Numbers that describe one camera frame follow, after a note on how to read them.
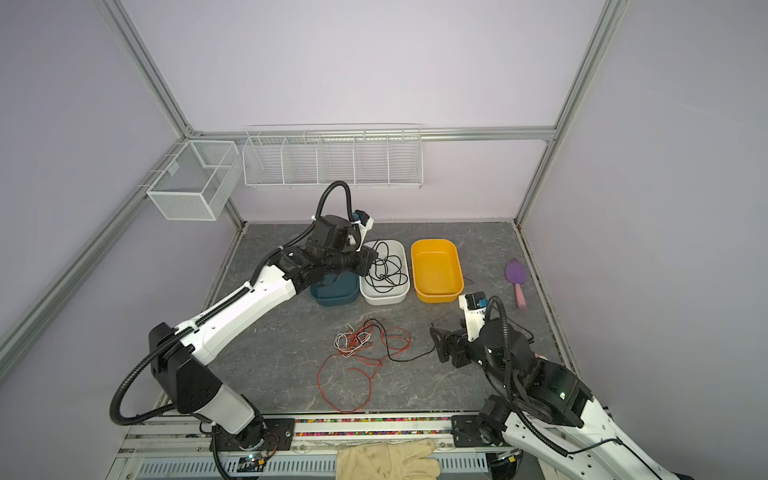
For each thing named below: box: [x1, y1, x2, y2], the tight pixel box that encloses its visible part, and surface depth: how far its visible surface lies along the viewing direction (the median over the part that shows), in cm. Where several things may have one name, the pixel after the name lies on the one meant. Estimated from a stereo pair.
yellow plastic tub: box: [411, 239, 465, 304], surface depth 107 cm
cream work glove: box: [336, 439, 441, 480], surface depth 71 cm
